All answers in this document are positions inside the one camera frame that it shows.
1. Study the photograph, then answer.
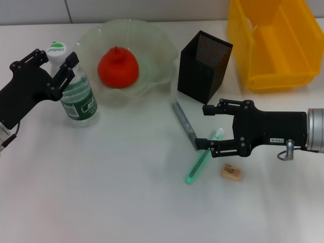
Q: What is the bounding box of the clear water bottle green label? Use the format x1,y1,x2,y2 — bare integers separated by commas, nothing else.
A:
47,41,99,128

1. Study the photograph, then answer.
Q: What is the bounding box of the green utility knife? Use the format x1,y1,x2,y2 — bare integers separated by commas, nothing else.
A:
184,128,225,185

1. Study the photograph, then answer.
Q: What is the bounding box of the yellow plastic storage bin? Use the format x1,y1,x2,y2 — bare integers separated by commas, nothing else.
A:
226,0,324,94

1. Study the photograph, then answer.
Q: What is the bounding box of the clear glass fruit plate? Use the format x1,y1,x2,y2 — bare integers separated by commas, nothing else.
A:
59,19,179,107

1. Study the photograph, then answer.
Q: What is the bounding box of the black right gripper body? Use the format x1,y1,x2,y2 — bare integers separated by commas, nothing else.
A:
231,99,309,159

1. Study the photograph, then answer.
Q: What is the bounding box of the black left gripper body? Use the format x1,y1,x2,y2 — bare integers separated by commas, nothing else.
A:
0,59,64,130

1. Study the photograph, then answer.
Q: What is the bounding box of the left gripper cable with connector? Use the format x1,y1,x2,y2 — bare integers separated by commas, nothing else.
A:
0,121,21,154

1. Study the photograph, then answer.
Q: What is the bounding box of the orange fruit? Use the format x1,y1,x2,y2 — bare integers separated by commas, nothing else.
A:
98,45,140,89

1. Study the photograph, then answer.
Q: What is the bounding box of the grey pen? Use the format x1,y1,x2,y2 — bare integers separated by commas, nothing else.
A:
171,100,201,150

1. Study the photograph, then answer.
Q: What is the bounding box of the right gripper cable with connector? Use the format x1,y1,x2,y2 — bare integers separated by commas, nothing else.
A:
277,140,297,162

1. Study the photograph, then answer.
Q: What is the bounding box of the black mesh pen holder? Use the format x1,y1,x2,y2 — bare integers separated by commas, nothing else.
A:
177,30,233,105

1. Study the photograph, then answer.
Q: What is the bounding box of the gripper cable with connector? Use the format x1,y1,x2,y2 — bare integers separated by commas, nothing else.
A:
277,140,297,162
0,121,21,154

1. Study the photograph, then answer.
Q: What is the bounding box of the beige eraser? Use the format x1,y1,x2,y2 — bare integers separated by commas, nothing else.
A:
219,163,242,182

